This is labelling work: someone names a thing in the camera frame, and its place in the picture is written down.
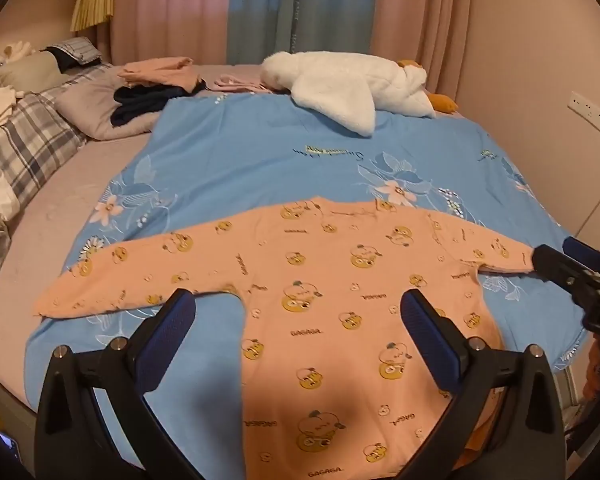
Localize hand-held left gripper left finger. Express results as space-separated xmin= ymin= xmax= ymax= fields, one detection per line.
xmin=34 ymin=288 xmax=197 ymax=480

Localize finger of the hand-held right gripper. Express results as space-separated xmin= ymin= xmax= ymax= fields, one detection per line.
xmin=531 ymin=245 xmax=588 ymax=291
xmin=562 ymin=236 xmax=600 ymax=277

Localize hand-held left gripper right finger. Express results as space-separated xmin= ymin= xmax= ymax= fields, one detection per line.
xmin=400 ymin=289 xmax=567 ymax=480

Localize orange cartoon print shirt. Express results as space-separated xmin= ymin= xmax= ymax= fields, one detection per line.
xmin=32 ymin=197 xmax=536 ymax=480

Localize dark navy clothes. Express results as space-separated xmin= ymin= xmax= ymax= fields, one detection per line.
xmin=111 ymin=84 xmax=181 ymax=127

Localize pink clothes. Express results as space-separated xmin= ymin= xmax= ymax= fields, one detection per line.
xmin=207 ymin=72 xmax=271 ymax=93

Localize folded orange clothes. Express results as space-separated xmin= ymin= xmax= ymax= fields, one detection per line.
xmin=117 ymin=56 xmax=203 ymax=93

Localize blue floral blanket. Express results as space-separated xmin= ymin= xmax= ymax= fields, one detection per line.
xmin=25 ymin=92 xmax=588 ymax=480

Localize small lit screen device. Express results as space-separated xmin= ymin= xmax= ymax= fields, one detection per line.
xmin=0 ymin=430 xmax=22 ymax=466

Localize plaid quilt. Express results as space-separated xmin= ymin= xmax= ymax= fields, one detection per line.
xmin=0 ymin=67 xmax=111 ymax=311

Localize grey pillow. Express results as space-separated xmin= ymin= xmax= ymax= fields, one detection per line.
xmin=55 ymin=64 xmax=162 ymax=141

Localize white plush goose toy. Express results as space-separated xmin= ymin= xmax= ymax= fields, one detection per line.
xmin=259 ymin=51 xmax=458 ymax=137

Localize dark striped cloth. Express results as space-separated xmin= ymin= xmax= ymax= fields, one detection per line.
xmin=45 ymin=37 xmax=103 ymax=68

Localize pink curtain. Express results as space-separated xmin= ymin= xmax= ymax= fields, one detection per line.
xmin=375 ymin=0 xmax=481 ymax=88
xmin=110 ymin=0 xmax=236 ymax=67

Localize beige pillow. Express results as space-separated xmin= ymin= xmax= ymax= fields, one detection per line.
xmin=0 ymin=50 xmax=71 ymax=93

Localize cream plush toys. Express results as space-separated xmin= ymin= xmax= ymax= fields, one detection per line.
xmin=0 ymin=40 xmax=33 ymax=78

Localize blue curtain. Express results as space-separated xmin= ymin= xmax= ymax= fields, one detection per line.
xmin=227 ymin=0 xmax=381 ymax=61

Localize white wall outlet strip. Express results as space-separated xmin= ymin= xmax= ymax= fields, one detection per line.
xmin=569 ymin=91 xmax=600 ymax=142

